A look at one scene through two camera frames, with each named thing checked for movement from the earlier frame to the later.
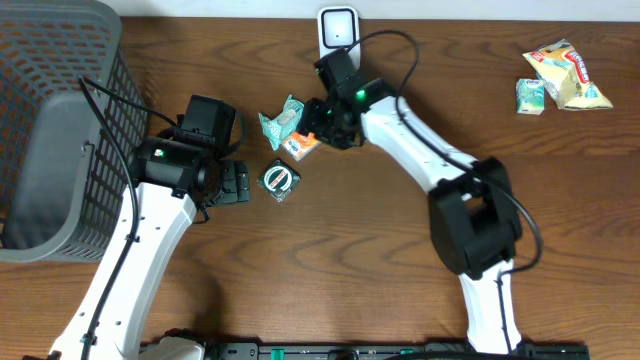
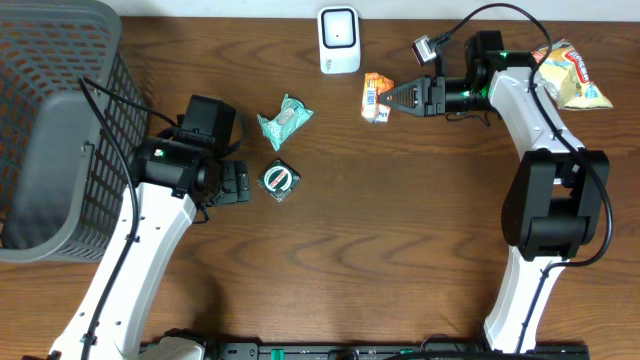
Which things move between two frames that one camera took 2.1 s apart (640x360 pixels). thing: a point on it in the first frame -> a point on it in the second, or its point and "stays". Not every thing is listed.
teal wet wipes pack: x=277 y=128 stays
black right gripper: x=310 y=108 -> x=425 y=96
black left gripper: x=236 y=182 stays
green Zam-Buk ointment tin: x=278 y=180 stays
